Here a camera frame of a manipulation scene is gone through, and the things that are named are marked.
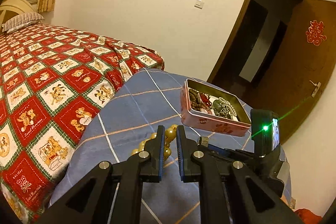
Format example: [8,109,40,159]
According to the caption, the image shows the red patterned bedspread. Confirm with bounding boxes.
[1,23,165,223]

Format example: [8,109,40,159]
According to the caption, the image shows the cream wooden headboard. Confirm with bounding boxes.
[0,0,35,24]

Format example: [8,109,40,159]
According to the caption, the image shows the green jade bangle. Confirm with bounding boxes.
[211,99,230,118]

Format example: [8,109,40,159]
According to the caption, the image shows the red door decoration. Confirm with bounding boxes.
[305,20,327,46]

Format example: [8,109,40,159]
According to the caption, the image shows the brown door frame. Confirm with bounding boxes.
[207,0,303,83]

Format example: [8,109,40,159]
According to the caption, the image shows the white pearl necklace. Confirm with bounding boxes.
[217,97,238,119]

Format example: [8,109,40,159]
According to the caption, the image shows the striped pillow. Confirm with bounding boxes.
[2,12,45,34]

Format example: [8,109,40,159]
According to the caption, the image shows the gold bead necklace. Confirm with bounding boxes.
[131,123,180,162]

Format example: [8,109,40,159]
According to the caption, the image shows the white wall switch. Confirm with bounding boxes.
[194,0,205,9]

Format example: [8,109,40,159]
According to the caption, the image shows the blue plaid tablecloth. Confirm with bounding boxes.
[48,67,292,224]

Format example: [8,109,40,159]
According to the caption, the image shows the pink metal tin box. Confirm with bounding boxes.
[181,79,251,137]

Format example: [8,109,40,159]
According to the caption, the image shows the dark wooden bead bracelet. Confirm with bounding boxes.
[188,88,211,112]

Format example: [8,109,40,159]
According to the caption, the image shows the brown wooden door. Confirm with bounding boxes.
[243,0,335,144]

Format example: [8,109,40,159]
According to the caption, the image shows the silver door handle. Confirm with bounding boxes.
[309,80,322,98]

